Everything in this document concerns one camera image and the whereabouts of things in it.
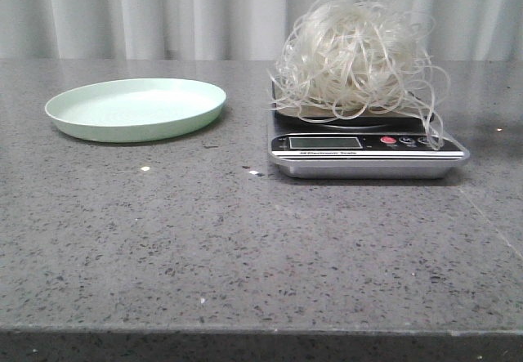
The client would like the white vermicelli noodle bundle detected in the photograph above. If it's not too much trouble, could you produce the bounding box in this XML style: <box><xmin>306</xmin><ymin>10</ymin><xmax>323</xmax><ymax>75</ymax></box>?
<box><xmin>270</xmin><ymin>0</ymin><xmax>449</xmax><ymax>150</ymax></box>

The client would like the silver black kitchen scale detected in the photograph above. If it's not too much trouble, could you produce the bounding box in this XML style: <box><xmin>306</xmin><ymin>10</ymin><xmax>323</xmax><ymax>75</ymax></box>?
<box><xmin>266</xmin><ymin>78</ymin><xmax>471</xmax><ymax>181</ymax></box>

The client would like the light green plate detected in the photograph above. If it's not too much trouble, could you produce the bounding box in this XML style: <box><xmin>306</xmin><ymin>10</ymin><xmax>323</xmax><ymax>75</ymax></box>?
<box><xmin>45</xmin><ymin>78</ymin><xmax>226</xmax><ymax>143</ymax></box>

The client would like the white pleated curtain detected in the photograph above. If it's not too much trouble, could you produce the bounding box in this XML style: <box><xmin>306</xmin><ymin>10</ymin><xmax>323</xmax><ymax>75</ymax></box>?
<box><xmin>1</xmin><ymin>0</ymin><xmax>522</xmax><ymax>60</ymax></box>

